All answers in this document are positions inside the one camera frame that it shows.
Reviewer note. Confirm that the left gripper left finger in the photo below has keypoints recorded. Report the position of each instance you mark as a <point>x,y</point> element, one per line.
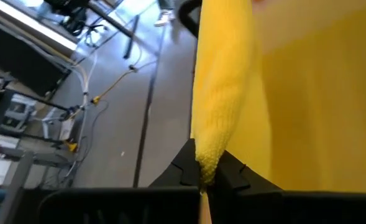
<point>139,205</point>

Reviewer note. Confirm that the black clamp mount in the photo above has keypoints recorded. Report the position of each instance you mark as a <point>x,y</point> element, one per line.
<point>185,18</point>

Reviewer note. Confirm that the yellow microfiber towel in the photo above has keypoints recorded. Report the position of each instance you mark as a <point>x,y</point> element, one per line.
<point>294,109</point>

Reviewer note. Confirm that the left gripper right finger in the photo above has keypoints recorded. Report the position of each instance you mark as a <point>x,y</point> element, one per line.
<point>263,208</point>

